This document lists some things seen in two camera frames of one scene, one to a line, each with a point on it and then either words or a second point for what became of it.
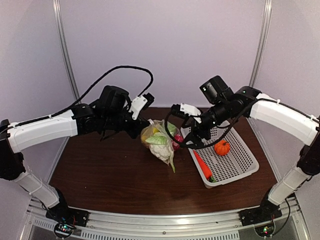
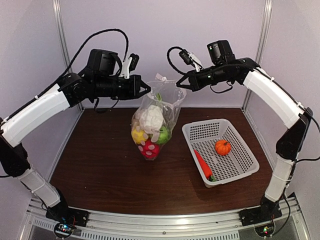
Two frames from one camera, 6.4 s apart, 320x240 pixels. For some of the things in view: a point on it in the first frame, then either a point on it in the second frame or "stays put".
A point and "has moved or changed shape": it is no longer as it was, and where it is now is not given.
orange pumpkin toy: (222, 147) stays put
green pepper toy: (171, 128) → (164, 135)
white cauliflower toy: (161, 146) → (151, 118)
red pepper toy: (178, 137) → (150, 149)
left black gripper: (140, 124) → (134, 92)
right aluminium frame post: (261, 42) stays put
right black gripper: (198, 128) → (196, 84)
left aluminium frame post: (57, 6) stays put
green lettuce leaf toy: (212, 180) stays put
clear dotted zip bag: (155, 137) has moved or changed shape
